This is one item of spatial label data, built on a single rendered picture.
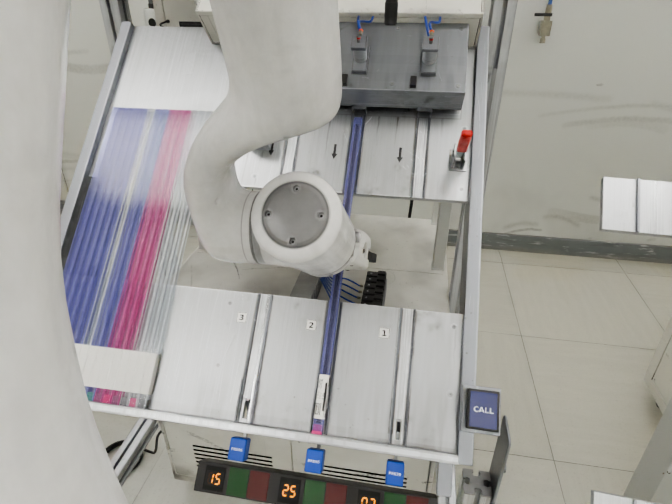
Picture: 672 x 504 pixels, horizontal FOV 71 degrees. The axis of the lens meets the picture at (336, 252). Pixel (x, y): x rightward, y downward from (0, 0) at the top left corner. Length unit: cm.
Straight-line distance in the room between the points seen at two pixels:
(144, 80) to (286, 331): 56
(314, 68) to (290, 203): 12
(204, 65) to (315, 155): 30
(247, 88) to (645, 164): 248
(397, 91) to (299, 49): 47
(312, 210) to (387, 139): 42
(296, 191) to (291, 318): 34
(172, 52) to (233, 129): 65
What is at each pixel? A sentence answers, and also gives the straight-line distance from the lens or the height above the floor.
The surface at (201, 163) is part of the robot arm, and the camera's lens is 41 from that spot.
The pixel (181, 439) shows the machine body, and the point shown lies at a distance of 137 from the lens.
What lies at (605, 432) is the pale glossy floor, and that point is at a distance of 186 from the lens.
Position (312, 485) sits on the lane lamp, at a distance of 73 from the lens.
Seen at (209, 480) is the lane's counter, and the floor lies 66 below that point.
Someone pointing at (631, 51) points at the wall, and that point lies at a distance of 256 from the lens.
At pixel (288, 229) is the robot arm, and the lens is 42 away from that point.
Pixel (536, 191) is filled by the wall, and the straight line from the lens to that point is 263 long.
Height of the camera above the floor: 127
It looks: 30 degrees down
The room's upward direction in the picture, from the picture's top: straight up
